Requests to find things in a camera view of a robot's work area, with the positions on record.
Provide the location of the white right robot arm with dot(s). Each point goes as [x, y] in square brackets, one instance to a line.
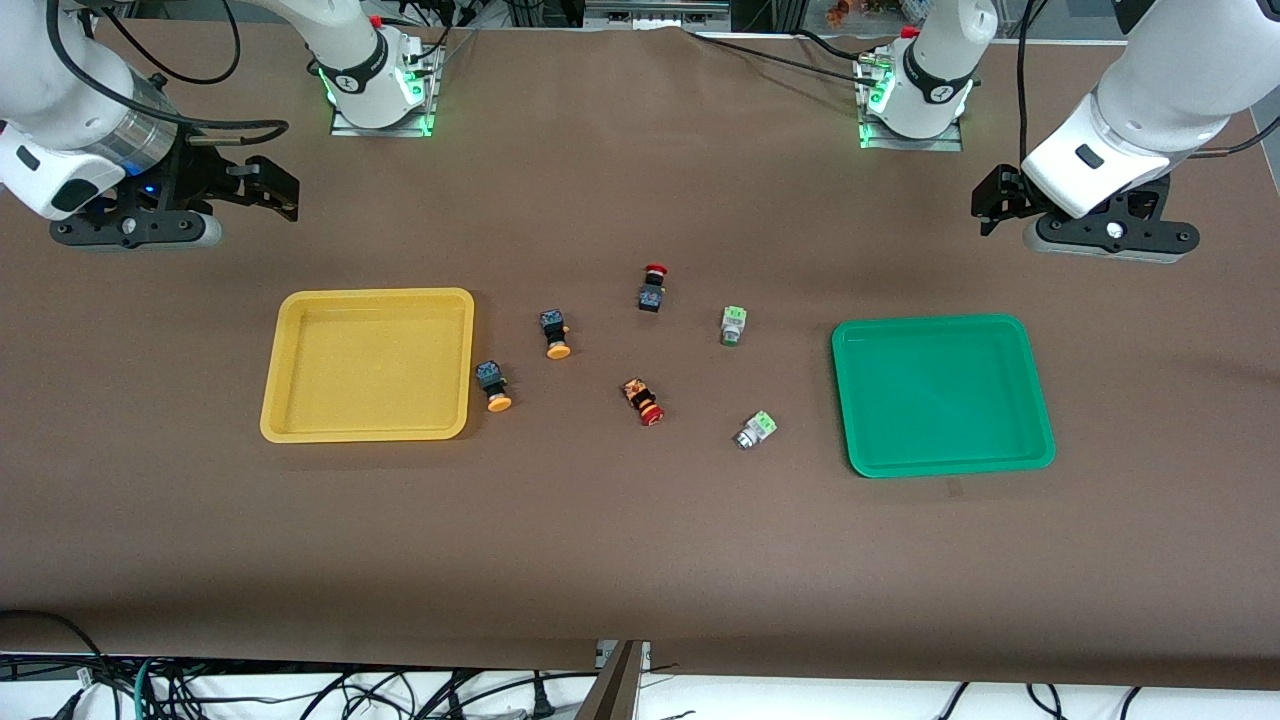
[60, 80]

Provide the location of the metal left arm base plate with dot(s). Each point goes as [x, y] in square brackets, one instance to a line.
[870, 135]

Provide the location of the green plastic tray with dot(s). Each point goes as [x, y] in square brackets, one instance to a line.
[940, 395]

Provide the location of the aluminium rail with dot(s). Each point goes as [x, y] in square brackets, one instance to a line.
[655, 12]

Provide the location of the aluminium frame profile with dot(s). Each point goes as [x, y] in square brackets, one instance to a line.
[620, 685]

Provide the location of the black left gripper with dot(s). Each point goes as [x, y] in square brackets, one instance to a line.
[1003, 196]

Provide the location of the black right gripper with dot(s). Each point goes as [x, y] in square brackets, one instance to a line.
[205, 174]

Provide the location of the yellow plastic tray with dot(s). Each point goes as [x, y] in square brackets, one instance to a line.
[370, 370]

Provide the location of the red button black body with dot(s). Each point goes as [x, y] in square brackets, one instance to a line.
[652, 293]

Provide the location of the red button orange body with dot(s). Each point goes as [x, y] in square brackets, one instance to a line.
[642, 400]

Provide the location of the yellow push button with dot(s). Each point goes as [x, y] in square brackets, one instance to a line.
[555, 333]
[492, 385]

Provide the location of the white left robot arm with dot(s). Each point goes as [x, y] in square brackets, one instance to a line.
[1150, 90]

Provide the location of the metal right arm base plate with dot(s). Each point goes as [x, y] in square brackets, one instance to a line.
[425, 105]

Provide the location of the brown table cover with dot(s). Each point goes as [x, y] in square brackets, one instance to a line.
[640, 550]

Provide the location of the green push button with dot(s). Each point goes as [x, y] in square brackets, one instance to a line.
[733, 324]
[757, 429]

